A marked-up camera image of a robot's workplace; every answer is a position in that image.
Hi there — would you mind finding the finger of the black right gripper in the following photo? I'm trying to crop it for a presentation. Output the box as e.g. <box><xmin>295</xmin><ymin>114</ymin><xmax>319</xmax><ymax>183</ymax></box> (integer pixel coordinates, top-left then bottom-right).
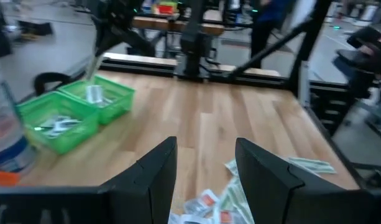
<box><xmin>96</xmin><ymin>32</ymin><xmax>117</xmax><ymax>58</ymax></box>
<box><xmin>93</xmin><ymin>32</ymin><xmax>106</xmax><ymax>58</ymax></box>

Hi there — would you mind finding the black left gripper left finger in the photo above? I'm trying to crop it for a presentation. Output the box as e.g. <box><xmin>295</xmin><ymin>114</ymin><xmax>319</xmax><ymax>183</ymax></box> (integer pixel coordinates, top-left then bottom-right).
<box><xmin>99</xmin><ymin>136</ymin><xmax>178</xmax><ymax>224</ymax></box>

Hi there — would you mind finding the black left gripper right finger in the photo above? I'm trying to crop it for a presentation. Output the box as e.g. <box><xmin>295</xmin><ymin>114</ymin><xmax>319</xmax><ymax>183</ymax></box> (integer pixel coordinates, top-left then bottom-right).
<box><xmin>234</xmin><ymin>138</ymin><xmax>370</xmax><ymax>224</ymax></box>

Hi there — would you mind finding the green plastic mesh basket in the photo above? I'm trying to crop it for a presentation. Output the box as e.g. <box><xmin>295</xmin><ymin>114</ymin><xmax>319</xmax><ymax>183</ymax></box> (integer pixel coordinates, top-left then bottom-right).
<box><xmin>58</xmin><ymin>74</ymin><xmax>136</xmax><ymax>126</ymax></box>
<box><xmin>16</xmin><ymin>90</ymin><xmax>101</xmax><ymax>156</ymax></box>

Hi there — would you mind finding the red and yellow container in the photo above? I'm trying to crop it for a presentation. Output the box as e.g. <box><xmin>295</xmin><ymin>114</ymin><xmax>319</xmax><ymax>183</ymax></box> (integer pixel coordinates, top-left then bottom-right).
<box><xmin>155</xmin><ymin>1</ymin><xmax>178</xmax><ymax>16</ymax></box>

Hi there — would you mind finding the white packet red label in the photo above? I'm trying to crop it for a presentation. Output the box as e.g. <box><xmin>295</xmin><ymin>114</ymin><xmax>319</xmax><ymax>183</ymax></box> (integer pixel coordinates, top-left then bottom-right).
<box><xmin>213</xmin><ymin>210</ymin><xmax>241</xmax><ymax>224</ymax></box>
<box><xmin>183</xmin><ymin>189</ymin><xmax>221</xmax><ymax>218</ymax></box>

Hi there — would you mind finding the wooden background workbench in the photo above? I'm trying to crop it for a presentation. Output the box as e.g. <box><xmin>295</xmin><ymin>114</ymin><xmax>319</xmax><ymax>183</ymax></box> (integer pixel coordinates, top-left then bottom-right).
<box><xmin>132</xmin><ymin>15</ymin><xmax>225</xmax><ymax>37</ymax></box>

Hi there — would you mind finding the black floor box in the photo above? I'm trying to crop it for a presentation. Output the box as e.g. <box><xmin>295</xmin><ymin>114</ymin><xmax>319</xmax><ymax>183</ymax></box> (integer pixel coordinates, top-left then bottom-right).
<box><xmin>17</xmin><ymin>20</ymin><xmax>53</xmax><ymax>37</ymax></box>

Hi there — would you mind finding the black slotted panel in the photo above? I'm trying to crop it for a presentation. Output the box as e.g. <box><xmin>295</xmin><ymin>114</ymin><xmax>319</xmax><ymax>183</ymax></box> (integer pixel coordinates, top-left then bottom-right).
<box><xmin>310</xmin><ymin>81</ymin><xmax>356</xmax><ymax>135</ymax></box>

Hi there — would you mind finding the white disinfecting wipes canister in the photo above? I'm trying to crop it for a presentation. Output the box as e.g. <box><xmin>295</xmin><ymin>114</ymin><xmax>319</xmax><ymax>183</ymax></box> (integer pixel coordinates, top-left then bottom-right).
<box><xmin>0</xmin><ymin>55</ymin><xmax>38</xmax><ymax>174</ymax></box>

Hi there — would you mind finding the orange plastic mesh basket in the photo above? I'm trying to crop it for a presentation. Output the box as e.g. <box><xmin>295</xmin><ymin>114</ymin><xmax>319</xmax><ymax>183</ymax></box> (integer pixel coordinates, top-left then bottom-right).
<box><xmin>0</xmin><ymin>170</ymin><xmax>22</xmax><ymax>187</ymax></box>

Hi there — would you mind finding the person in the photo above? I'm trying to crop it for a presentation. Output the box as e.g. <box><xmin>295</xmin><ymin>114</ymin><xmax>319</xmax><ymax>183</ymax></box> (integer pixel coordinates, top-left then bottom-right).
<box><xmin>250</xmin><ymin>0</ymin><xmax>299</xmax><ymax>70</ymax></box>

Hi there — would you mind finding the silver aluminium post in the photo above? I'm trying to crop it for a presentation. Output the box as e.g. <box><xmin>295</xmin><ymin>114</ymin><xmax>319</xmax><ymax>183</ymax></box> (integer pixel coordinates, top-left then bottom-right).
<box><xmin>297</xmin><ymin>60</ymin><xmax>313</xmax><ymax>108</ymax></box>

